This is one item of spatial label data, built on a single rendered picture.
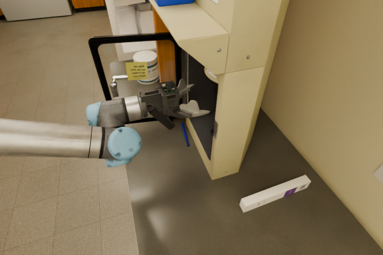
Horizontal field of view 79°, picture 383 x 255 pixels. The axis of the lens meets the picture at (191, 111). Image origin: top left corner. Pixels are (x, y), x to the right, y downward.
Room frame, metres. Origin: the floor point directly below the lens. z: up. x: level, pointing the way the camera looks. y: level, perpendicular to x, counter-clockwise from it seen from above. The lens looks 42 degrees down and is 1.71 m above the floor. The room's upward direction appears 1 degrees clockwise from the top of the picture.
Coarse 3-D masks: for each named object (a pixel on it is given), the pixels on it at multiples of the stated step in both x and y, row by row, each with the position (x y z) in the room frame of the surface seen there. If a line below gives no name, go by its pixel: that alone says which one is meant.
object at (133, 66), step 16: (160, 32) 0.75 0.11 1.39; (112, 48) 0.72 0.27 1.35; (128, 48) 0.73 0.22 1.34; (144, 48) 0.74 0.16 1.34; (160, 48) 0.75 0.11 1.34; (112, 64) 0.72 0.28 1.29; (128, 64) 0.73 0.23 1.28; (144, 64) 0.73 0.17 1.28; (160, 64) 0.74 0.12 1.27; (112, 80) 0.71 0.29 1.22; (128, 80) 0.72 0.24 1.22; (144, 80) 0.73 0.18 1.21; (160, 80) 0.74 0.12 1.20; (112, 96) 0.71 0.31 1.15; (128, 96) 0.72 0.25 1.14
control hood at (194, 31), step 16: (160, 16) 0.58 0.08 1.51; (176, 16) 0.57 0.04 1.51; (192, 16) 0.57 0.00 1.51; (208, 16) 0.57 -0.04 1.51; (176, 32) 0.47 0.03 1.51; (192, 32) 0.47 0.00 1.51; (208, 32) 0.48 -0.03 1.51; (224, 32) 0.48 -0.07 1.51; (192, 48) 0.45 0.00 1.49; (208, 48) 0.46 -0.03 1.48; (224, 48) 0.47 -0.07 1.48; (208, 64) 0.46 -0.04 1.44; (224, 64) 0.47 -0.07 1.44
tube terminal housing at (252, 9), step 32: (224, 0) 0.51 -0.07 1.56; (256, 0) 0.49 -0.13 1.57; (288, 0) 0.66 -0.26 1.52; (256, 32) 0.49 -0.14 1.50; (256, 64) 0.50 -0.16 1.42; (224, 96) 0.48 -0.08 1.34; (256, 96) 0.51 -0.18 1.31; (192, 128) 0.69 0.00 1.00; (224, 128) 0.48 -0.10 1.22; (224, 160) 0.49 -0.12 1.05
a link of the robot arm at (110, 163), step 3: (117, 126) 0.46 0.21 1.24; (120, 126) 0.46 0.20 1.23; (123, 126) 0.47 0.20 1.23; (105, 159) 0.39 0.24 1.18; (108, 159) 0.39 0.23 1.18; (111, 159) 0.39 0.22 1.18; (114, 159) 0.39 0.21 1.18; (117, 159) 0.39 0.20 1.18; (129, 159) 0.40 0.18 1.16; (105, 162) 0.39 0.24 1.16; (108, 162) 0.38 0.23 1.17; (111, 162) 0.38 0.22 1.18; (114, 162) 0.38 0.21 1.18; (117, 162) 0.38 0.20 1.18; (120, 162) 0.38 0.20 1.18; (123, 162) 0.38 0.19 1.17; (126, 162) 0.39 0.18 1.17; (108, 165) 0.38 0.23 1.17; (111, 165) 0.38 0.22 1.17; (114, 165) 0.37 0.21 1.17; (117, 165) 0.38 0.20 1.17; (120, 165) 0.38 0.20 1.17
